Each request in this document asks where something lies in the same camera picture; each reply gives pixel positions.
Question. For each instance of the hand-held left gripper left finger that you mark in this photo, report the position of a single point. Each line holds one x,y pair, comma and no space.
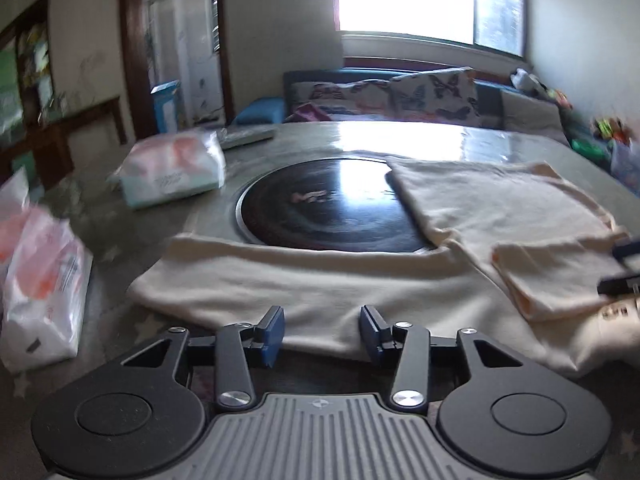
274,335

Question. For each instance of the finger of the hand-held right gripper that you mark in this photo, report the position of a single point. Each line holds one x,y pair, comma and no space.
620,285
627,250

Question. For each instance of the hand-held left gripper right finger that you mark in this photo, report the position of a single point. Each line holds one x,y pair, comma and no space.
370,335

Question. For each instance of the cream garment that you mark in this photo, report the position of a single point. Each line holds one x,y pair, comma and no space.
325,285

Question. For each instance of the clear plastic storage box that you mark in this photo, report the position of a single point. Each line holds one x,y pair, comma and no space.
627,162

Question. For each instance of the green plastic bowl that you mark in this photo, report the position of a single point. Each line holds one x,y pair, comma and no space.
587,147

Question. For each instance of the brown and green plush toys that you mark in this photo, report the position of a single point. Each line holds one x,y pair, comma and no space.
610,130

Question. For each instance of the black round induction cooktop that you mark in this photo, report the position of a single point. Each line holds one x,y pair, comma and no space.
320,205

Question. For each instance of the grey quilted table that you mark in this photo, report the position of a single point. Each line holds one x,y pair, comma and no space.
150,240

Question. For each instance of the grey cushion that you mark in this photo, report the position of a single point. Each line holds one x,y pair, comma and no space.
532,115

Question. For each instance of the pink and green toy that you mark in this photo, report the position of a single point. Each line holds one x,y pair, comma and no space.
557,98

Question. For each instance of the tissue pack with teal band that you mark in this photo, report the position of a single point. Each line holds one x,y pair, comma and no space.
170,167

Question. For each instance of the grey remote control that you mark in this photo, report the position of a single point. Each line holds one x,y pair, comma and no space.
247,137

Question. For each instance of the black and white plush toy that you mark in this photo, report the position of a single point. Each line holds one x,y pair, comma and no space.
522,79

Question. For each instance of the purple cloth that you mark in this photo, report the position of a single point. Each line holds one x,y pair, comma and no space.
307,112

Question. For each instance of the blue corner sofa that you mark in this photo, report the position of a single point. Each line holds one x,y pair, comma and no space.
265,110

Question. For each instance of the pink and white tissue pack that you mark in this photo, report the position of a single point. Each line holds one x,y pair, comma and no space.
42,290

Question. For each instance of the long butterfly print cushion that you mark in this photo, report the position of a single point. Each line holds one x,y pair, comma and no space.
345,97

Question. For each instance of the large butterfly print cushion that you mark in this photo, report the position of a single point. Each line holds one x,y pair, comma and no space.
435,95

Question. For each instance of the blue cabinet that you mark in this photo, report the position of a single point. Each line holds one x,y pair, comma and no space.
166,107

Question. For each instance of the white plastic bag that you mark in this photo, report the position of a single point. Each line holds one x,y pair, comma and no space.
12,195

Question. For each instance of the dark wooden cabinet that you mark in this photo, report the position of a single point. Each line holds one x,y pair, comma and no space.
50,135

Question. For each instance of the window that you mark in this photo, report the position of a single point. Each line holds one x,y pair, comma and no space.
405,0

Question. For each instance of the brown door frame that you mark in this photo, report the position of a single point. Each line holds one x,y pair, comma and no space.
131,45

